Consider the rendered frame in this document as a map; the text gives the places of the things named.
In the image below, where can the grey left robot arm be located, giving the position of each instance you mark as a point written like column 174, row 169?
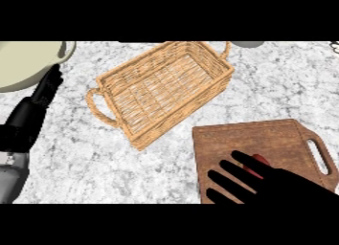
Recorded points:
column 5, row 178

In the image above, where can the red bell pepper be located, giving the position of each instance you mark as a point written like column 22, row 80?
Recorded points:
column 258, row 163

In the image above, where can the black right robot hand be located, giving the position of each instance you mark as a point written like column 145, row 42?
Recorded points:
column 281, row 188

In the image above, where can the grey round object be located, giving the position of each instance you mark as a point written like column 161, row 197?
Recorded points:
column 247, row 44

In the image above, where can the brown wooden cutting board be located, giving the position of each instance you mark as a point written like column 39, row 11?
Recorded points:
column 272, row 143

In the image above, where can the cream pot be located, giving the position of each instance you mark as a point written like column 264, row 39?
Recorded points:
column 19, row 65

